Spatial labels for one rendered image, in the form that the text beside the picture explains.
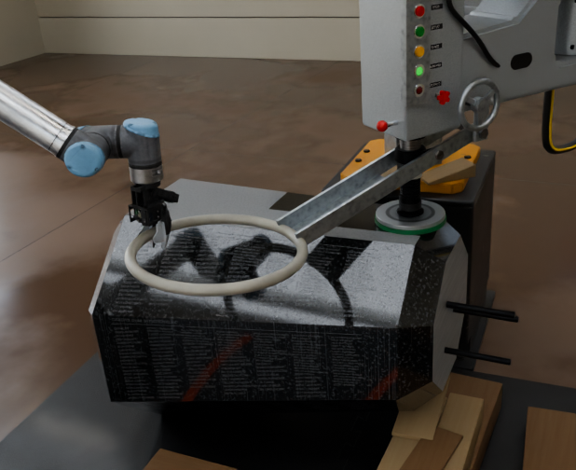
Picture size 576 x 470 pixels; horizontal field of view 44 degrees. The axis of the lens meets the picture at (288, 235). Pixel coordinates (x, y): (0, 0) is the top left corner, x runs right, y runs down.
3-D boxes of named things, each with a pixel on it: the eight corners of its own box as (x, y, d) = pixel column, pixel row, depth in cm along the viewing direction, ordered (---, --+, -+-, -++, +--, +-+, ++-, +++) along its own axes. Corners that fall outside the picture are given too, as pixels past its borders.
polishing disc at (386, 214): (417, 197, 237) (417, 193, 236) (459, 218, 219) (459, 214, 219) (363, 213, 228) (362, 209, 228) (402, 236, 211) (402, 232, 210)
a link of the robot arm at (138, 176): (144, 158, 204) (171, 162, 199) (145, 173, 206) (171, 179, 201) (121, 166, 197) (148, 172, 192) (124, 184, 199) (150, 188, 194)
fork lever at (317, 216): (452, 121, 232) (448, 107, 229) (494, 135, 216) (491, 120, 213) (275, 229, 213) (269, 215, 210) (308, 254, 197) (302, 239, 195)
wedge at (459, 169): (462, 169, 285) (462, 157, 283) (475, 176, 276) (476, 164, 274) (416, 177, 280) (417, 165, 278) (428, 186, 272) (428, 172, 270)
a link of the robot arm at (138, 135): (123, 116, 197) (159, 115, 197) (129, 159, 202) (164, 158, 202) (117, 125, 188) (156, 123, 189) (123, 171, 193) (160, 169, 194)
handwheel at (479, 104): (477, 118, 214) (479, 68, 208) (501, 126, 206) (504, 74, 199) (437, 129, 208) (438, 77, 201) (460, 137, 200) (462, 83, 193)
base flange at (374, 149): (372, 146, 330) (371, 136, 328) (481, 153, 312) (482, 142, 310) (337, 185, 289) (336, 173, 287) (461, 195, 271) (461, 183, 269)
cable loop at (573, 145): (584, 144, 254) (595, 53, 241) (593, 146, 251) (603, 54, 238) (537, 158, 245) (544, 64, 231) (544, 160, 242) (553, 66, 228)
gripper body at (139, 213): (130, 224, 203) (124, 184, 198) (150, 214, 209) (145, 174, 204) (150, 229, 199) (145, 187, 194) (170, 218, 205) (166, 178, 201)
